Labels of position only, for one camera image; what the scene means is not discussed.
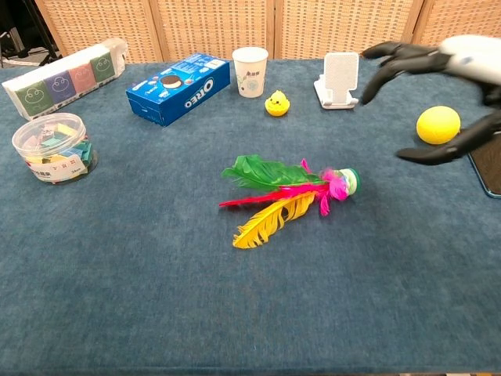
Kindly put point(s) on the pack of tissue packets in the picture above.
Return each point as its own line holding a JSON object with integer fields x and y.
{"x": 62, "y": 84}

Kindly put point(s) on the wicker folding screen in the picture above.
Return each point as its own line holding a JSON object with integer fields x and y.
{"x": 219, "y": 27}

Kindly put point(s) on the clear jar of coloured clips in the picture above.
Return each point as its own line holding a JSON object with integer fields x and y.
{"x": 52, "y": 149}

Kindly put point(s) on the yellow foam ball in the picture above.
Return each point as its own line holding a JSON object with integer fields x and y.
{"x": 438, "y": 124}

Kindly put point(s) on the blue table cloth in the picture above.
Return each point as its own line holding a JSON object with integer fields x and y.
{"x": 156, "y": 274}

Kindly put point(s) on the small yellow chick toy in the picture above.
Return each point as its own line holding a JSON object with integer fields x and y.
{"x": 277, "y": 103}

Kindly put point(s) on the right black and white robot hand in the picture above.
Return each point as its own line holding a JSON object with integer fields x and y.
{"x": 466, "y": 55}

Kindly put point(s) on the black tripod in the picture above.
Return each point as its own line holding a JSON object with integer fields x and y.
{"x": 39, "y": 23}

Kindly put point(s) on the white paper cup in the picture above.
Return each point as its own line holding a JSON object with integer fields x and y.
{"x": 250, "y": 72}

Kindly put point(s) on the black smartphone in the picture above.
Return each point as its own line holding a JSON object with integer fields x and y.
{"x": 489, "y": 164}

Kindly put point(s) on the blue Oreo cookie box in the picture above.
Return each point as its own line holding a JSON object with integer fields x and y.
{"x": 176, "y": 92}

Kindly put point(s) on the colourful feather shuttlecock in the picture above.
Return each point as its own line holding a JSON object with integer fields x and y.
{"x": 282, "y": 176}

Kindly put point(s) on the white phone stand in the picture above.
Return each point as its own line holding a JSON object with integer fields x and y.
{"x": 339, "y": 78}

